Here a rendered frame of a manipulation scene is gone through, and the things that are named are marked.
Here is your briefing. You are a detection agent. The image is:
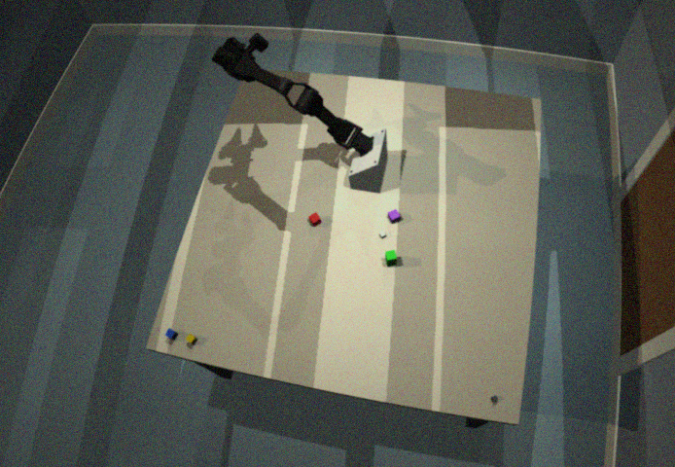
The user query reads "small blue block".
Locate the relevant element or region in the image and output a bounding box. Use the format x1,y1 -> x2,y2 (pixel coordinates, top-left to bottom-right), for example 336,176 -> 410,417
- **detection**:
165,328 -> 178,341

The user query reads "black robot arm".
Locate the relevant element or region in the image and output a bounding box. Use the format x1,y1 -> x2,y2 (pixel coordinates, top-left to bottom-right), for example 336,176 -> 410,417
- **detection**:
211,37 -> 374,158

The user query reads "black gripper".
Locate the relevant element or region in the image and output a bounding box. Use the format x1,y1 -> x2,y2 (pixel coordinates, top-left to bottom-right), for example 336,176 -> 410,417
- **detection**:
239,33 -> 268,60

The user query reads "red block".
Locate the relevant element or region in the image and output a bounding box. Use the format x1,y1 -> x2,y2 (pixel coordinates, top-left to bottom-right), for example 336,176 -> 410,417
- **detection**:
308,212 -> 322,227

